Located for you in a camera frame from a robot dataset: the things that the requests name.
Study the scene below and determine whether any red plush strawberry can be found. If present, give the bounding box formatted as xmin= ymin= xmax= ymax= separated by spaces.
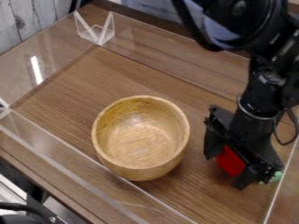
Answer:
xmin=216 ymin=146 xmax=245 ymax=177

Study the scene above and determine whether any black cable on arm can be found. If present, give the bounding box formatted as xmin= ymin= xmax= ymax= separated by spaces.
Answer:
xmin=272 ymin=108 xmax=299 ymax=147

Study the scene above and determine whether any wooden bowl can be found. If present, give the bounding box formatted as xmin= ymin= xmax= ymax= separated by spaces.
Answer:
xmin=90 ymin=95 xmax=190 ymax=181

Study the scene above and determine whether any green rectangular block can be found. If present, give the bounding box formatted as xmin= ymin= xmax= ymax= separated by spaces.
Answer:
xmin=258 ymin=171 xmax=282 ymax=185

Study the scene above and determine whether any clear acrylic tray enclosure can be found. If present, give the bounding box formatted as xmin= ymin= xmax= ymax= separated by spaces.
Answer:
xmin=0 ymin=16 xmax=299 ymax=224

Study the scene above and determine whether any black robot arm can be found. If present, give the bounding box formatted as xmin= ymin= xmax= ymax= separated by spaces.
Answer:
xmin=172 ymin=0 xmax=299 ymax=190

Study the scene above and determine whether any black stand lower left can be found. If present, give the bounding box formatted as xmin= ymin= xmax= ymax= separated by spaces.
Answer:
xmin=0 ymin=159 xmax=73 ymax=224

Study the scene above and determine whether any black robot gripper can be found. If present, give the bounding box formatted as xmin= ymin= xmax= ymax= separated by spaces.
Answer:
xmin=202 ymin=105 xmax=284 ymax=191

